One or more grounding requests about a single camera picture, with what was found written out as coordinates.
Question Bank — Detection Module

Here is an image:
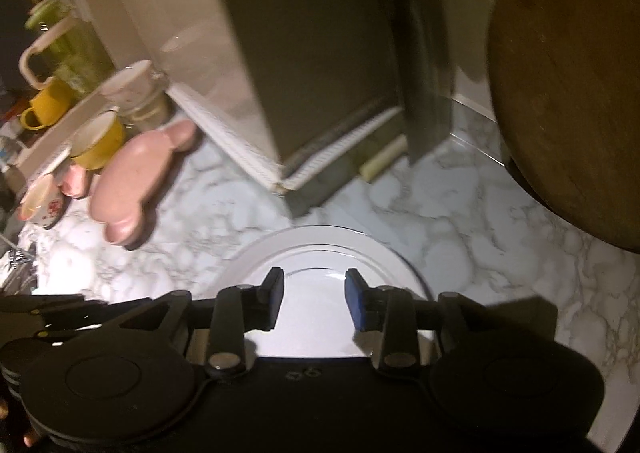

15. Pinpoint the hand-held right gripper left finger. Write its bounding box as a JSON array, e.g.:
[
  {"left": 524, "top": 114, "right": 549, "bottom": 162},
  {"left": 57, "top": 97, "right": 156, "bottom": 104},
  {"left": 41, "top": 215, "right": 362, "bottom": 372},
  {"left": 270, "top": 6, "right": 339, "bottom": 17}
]
[{"left": 120, "top": 267, "right": 285, "bottom": 380}]

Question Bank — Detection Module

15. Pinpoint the white floral cup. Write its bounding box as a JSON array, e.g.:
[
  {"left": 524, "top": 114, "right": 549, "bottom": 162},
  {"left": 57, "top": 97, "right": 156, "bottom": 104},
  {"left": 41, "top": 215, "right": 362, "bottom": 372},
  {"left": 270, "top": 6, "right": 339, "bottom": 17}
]
[{"left": 99, "top": 60, "right": 167, "bottom": 109}]

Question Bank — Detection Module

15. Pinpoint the yellow mug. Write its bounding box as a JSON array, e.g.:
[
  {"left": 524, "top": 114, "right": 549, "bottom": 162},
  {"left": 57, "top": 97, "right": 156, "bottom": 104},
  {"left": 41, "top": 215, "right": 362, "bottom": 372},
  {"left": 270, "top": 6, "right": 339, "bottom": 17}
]
[{"left": 19, "top": 77, "right": 77, "bottom": 132}]

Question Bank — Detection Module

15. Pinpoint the black handled cleaver knife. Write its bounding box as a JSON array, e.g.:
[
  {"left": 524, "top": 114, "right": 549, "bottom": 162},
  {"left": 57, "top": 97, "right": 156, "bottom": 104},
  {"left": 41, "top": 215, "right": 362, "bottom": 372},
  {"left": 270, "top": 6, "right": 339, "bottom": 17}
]
[{"left": 397, "top": 0, "right": 457, "bottom": 166}]

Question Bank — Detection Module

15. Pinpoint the yellow enamel cup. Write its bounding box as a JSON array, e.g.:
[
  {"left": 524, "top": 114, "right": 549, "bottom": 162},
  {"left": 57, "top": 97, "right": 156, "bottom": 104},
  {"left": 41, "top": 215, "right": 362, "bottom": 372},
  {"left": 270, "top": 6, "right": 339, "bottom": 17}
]
[{"left": 66, "top": 110, "right": 127, "bottom": 170}]

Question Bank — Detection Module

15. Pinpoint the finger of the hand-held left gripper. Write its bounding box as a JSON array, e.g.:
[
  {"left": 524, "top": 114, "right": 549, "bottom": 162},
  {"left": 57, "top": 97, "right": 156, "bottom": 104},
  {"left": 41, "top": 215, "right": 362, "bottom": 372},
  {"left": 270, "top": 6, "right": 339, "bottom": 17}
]
[
  {"left": 30, "top": 300, "right": 151, "bottom": 340},
  {"left": 0, "top": 293, "right": 109, "bottom": 317}
]

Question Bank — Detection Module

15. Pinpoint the metal faucet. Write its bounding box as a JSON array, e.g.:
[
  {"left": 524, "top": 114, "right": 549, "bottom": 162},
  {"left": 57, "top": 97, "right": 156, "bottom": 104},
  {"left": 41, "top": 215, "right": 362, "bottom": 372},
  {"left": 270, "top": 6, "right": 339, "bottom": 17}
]
[{"left": 0, "top": 245, "right": 39, "bottom": 285}]

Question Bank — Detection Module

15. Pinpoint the cream stick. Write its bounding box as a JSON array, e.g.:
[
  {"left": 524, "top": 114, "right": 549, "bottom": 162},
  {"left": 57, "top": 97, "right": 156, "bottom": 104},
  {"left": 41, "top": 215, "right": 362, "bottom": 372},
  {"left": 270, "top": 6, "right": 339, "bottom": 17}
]
[{"left": 359, "top": 137, "right": 407, "bottom": 182}]

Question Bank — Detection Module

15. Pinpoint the round wooden cutting board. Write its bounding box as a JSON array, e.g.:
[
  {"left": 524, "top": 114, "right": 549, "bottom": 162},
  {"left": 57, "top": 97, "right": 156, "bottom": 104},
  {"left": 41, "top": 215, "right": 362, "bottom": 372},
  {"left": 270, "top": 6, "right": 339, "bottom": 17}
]
[{"left": 486, "top": 0, "right": 640, "bottom": 254}]

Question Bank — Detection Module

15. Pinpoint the small pink cup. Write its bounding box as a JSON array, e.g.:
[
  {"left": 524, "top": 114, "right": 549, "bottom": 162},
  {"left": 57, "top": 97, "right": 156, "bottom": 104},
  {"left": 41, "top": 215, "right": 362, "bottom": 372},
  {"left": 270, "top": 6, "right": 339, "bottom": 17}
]
[{"left": 56, "top": 164, "right": 94, "bottom": 198}]

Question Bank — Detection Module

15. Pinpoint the green pitcher with cream handle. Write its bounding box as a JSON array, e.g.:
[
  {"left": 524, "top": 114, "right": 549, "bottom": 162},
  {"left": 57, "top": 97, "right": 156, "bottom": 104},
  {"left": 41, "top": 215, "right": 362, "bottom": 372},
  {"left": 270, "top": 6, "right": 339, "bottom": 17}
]
[{"left": 19, "top": 0, "right": 117, "bottom": 91}]

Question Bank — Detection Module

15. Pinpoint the small floral cup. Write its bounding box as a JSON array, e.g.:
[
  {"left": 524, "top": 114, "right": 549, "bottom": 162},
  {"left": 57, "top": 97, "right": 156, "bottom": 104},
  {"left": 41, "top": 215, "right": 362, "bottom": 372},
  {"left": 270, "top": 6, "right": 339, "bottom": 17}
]
[{"left": 16, "top": 172, "right": 67, "bottom": 230}]

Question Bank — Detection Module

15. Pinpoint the pink bear-shaped plate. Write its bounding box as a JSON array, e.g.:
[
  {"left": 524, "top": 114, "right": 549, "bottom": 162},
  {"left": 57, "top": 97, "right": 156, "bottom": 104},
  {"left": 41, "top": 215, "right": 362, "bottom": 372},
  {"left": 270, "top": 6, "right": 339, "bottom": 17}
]
[{"left": 91, "top": 120, "right": 199, "bottom": 248}]

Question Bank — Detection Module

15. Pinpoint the clear glass jar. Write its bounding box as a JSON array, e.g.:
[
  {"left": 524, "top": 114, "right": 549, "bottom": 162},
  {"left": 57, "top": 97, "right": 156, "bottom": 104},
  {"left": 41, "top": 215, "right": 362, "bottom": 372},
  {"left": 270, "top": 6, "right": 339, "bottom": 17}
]
[{"left": 120, "top": 92, "right": 172, "bottom": 130}]

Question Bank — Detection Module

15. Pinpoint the white plate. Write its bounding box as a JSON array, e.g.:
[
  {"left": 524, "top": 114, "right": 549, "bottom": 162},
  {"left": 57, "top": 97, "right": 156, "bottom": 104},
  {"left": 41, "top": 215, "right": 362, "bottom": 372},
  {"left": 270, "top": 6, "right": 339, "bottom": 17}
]
[{"left": 212, "top": 226, "right": 435, "bottom": 360}]

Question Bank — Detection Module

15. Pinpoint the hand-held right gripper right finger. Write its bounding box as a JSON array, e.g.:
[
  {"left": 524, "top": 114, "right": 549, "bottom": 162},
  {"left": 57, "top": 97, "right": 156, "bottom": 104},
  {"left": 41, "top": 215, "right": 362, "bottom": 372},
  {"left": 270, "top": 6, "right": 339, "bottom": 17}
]
[{"left": 345, "top": 269, "right": 506, "bottom": 376}]

